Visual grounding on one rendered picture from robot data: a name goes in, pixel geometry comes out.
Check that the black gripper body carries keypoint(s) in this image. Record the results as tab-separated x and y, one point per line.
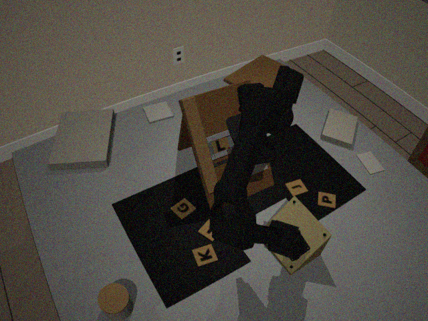
267	153

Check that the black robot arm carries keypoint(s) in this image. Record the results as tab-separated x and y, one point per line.
263	110

